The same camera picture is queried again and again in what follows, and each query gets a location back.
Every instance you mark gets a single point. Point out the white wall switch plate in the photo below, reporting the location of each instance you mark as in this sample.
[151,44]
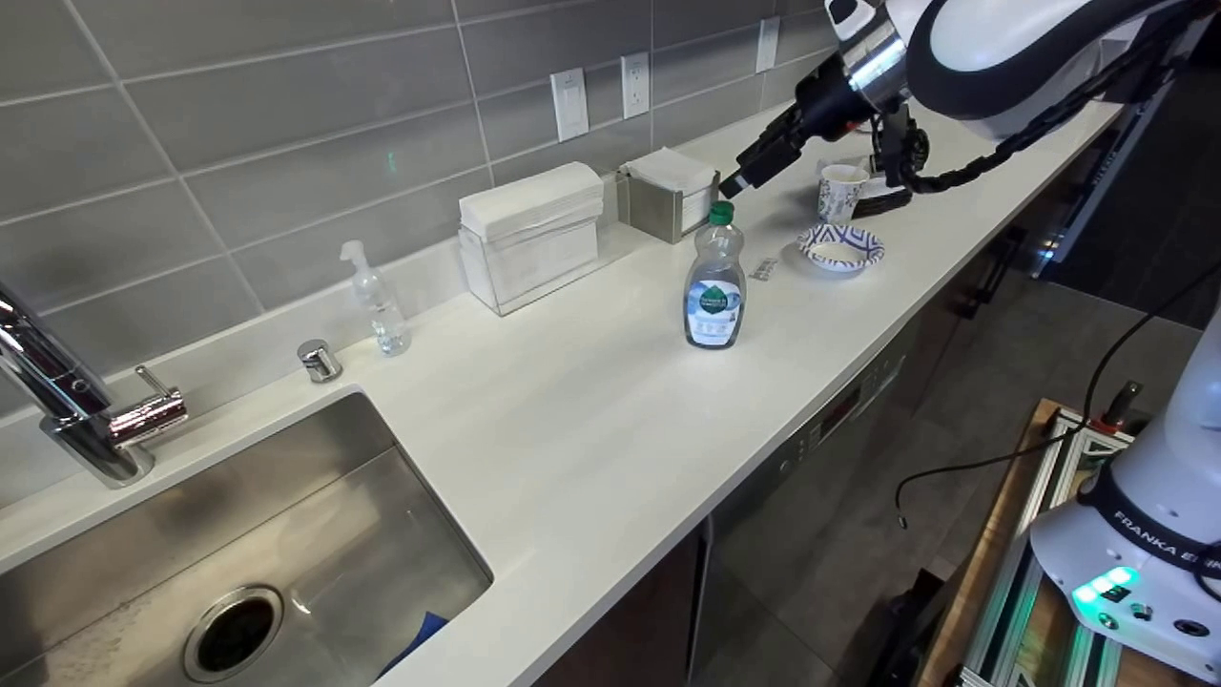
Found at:
[570,105]

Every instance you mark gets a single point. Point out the dark built-in appliance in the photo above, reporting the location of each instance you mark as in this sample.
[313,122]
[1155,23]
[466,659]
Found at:
[1145,210]

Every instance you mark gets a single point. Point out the small clear spray bottle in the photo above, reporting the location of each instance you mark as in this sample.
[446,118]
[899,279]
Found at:
[386,315]

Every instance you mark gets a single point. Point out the patterned paper cup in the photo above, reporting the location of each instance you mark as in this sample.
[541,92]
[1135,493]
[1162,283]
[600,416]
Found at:
[841,196]

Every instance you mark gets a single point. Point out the blue sponge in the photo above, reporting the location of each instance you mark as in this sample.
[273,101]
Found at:
[420,634]

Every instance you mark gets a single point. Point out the chrome counter button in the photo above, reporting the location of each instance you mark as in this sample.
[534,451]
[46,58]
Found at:
[319,361]

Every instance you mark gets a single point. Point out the dishwasher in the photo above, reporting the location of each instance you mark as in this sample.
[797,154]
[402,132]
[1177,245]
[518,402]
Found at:
[811,496]

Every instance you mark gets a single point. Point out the white wall socket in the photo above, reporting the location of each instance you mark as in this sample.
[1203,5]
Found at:
[635,86]
[768,44]

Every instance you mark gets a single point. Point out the chrome tap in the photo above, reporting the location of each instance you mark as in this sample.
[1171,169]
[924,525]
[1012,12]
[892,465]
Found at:
[67,401]

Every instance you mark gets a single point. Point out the chrome tap lever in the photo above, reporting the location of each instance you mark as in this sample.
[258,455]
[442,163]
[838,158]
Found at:
[153,415]

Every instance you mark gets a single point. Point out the patterned paper bowl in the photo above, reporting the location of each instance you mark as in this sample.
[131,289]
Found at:
[839,250]

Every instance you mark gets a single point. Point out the steel sink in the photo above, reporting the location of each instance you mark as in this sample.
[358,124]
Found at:
[286,534]

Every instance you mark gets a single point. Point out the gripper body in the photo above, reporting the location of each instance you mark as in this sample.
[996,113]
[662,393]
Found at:
[828,100]

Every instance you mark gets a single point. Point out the clear bottle with green cap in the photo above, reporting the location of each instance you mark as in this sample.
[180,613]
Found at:
[714,286]

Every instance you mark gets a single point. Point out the clear paper towel holder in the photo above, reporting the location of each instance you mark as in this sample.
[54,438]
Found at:
[529,239]

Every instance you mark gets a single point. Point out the small paper packet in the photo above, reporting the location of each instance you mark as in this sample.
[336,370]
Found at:
[763,269]

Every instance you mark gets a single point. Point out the metal napkin dispenser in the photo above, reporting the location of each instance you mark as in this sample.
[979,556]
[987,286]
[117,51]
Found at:
[663,196]

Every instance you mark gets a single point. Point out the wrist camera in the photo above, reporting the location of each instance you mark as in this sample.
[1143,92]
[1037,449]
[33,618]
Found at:
[899,143]

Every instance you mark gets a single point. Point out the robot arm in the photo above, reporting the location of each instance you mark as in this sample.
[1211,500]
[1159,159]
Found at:
[1011,57]

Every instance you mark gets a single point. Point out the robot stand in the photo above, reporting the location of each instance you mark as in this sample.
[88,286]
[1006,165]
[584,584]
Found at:
[1011,592]

